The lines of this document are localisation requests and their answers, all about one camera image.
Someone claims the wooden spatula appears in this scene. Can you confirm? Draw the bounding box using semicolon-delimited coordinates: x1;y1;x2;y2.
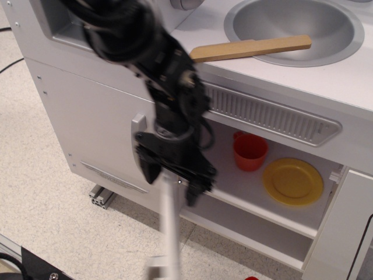
189;35;312;63

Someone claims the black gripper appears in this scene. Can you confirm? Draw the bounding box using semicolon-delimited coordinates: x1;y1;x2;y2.
135;132;217;207

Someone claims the red plastic cup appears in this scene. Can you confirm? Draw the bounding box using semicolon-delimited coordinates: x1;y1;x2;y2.
233;131;269;172

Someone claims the grey vent panel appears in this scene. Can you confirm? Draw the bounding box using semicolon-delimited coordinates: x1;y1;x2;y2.
205;83;342;146

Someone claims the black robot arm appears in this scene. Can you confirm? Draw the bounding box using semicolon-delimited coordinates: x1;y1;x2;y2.
64;1;217;207

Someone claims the white cabinet door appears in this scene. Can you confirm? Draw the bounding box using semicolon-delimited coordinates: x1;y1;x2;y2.
160;170;181;279
302;170;372;279

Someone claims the black floor cable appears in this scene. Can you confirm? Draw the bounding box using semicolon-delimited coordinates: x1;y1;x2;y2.
0;26;24;74

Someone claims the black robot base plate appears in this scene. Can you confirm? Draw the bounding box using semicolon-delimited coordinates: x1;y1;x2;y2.
0;246;73;280

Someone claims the yellow plastic plate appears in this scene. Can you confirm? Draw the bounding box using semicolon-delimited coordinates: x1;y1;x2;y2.
262;158;324;206

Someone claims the silver sink bowl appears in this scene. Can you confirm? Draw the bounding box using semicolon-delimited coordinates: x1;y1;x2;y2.
224;1;365;67

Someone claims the silver knob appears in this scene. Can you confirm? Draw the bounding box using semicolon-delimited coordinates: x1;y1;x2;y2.
170;0;204;11

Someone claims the aluminium extrusion foot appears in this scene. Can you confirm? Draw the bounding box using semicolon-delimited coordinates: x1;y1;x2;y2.
89;184;117;209

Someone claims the grey cabinet door handle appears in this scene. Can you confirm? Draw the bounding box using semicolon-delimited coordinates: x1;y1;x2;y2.
146;255;168;280

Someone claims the white toy kitchen cabinet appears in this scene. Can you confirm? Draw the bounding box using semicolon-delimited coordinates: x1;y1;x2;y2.
1;1;372;279

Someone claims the red object bottom edge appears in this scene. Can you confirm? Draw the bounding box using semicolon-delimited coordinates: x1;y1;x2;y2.
244;275;259;280

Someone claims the grey fridge door handle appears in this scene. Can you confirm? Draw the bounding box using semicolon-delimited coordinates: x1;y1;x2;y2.
131;113;147;170

